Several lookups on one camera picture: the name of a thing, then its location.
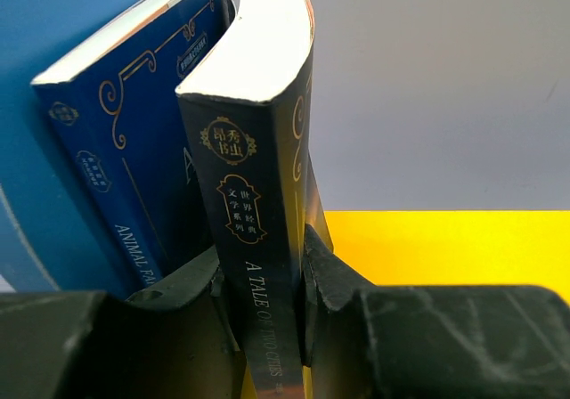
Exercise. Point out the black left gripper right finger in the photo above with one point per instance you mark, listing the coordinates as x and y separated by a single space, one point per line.
368 341

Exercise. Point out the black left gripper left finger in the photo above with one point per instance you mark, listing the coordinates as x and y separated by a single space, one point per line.
167 341

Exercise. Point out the Animal Farm book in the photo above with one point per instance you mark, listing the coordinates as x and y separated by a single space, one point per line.
112 102

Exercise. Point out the A Tale of Two Cities book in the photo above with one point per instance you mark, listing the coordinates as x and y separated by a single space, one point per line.
246 111

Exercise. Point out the blue yellow wooden bookshelf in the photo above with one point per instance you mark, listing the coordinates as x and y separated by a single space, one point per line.
440 142

